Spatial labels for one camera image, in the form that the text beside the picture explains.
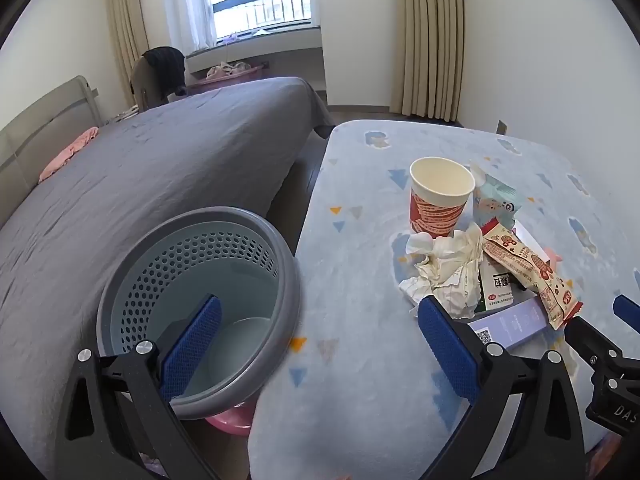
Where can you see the wall socket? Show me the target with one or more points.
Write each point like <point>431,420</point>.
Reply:
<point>502,127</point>

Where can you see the bed with grey sheet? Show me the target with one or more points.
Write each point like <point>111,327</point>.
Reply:
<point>135,175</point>

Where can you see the orange patterned snack wrapper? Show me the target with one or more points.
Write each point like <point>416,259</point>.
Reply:
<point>525,265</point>

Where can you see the pink storage bin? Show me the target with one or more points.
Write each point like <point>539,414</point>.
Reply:
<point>225,82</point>

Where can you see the grey bed headboard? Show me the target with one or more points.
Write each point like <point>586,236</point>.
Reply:
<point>35,125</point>

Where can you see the beige curtain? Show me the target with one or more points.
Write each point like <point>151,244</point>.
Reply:
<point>432,35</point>
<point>125,10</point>

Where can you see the white windowsill paper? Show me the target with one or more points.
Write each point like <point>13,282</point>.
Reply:
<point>261,31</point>

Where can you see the small pink object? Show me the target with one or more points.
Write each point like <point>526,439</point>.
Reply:
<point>554,255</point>

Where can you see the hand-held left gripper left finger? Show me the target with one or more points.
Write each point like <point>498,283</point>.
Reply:
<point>192,345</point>

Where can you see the purple windowsill item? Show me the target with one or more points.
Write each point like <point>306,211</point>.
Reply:
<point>231,37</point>

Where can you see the beige chair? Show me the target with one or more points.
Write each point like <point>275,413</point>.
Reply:
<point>142,82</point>

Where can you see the pink basin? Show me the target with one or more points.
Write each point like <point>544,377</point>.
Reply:
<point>232,420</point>

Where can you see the long lavender box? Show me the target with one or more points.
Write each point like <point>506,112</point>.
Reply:
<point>520,325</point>

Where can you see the red printed paper cup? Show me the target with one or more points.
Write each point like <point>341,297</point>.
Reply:
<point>435,205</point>

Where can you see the small white green carton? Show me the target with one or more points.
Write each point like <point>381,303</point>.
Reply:
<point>495,287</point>

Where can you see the pile of light clothes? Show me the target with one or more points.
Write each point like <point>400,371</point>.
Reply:
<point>227,70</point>

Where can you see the grey perforated waste basket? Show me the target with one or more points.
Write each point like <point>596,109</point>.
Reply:
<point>210,265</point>

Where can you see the white window bench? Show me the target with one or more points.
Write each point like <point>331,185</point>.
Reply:
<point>280,45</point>

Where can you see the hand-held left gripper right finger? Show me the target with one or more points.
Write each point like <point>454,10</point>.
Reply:
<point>447,347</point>

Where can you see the teal wet wipe packet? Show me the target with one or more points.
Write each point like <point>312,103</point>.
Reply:
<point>495,200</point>

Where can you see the black garment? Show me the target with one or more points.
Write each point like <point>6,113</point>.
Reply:
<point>167,67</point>

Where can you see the white printed card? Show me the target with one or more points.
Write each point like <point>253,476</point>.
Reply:
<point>525,234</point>

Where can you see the white sheer curtain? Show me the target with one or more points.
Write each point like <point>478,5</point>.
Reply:
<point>195,5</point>

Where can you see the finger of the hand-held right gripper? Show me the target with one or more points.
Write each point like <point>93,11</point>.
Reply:
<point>629,312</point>
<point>590,342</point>

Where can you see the pink cloth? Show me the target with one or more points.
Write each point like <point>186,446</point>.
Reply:
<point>70,152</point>

